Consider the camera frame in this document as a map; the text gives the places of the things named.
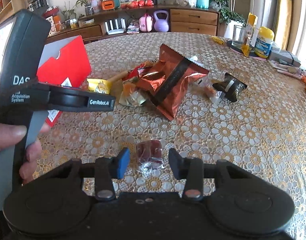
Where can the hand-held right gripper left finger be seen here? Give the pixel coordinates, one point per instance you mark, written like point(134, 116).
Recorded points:
point(123, 163)

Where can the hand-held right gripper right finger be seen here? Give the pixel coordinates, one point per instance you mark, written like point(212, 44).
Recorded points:
point(176, 165)

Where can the dark red candy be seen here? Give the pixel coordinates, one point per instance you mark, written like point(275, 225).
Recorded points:
point(150, 152)

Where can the red cardboard box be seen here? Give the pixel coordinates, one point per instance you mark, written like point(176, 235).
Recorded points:
point(67, 62)

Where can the gold foil snack packet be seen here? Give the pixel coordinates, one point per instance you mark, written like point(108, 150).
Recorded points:
point(131, 95)

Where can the yellow snack packet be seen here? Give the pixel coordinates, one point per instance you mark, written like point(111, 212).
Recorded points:
point(99, 86)

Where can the copper red chip bag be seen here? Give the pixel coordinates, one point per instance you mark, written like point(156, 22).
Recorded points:
point(168, 80)

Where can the black snack packet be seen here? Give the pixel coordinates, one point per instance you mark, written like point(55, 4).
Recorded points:
point(230, 87)

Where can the person's left hand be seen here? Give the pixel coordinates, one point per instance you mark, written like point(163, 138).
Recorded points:
point(7, 137)

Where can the orange white carton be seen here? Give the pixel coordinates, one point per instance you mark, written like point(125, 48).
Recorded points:
point(56, 22)

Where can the small green potted plant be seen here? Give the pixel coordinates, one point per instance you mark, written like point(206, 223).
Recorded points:
point(67, 12)

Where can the clear wrapped orange candy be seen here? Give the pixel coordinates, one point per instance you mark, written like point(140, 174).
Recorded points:
point(213, 93)

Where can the sausage stick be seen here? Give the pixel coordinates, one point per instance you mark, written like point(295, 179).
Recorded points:
point(117, 76)

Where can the white router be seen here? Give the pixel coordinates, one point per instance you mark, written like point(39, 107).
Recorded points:
point(115, 26)

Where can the orange radio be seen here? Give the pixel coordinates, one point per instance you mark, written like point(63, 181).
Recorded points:
point(109, 4)

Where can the white spout pouch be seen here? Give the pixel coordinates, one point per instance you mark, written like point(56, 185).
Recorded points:
point(194, 58)

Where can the red wrapped apple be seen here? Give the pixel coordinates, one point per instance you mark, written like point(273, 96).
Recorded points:
point(135, 3)
point(124, 5)
point(149, 2)
point(142, 3)

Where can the stack of magazines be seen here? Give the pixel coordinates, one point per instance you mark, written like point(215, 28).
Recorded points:
point(133, 27)

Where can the pink toy case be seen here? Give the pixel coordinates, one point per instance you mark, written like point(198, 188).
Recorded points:
point(146, 23)

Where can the dark round coaster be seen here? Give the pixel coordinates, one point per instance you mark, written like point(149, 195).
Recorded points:
point(231, 47)

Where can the yellow candy wrapper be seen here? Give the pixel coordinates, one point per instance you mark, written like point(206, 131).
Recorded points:
point(218, 40)

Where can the purple kettlebell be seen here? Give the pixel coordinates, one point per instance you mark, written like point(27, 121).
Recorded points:
point(161, 22)

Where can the clear drinking glass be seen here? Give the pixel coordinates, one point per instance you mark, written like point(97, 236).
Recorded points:
point(238, 36)

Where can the pink papers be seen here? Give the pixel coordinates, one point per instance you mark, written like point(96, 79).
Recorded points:
point(285, 70)

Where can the wooden tv cabinet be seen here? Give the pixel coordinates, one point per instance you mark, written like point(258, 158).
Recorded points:
point(193, 17)

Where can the yellow lid supplement bottle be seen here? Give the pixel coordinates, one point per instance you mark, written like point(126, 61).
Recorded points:
point(264, 42)

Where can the tall yellow packet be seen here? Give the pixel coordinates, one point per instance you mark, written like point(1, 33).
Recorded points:
point(251, 21)

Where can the green plant in white pot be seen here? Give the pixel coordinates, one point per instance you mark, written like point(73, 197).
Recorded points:
point(223, 5)

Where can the gold curtain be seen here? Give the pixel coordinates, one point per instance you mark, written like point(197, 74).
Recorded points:
point(285, 15)

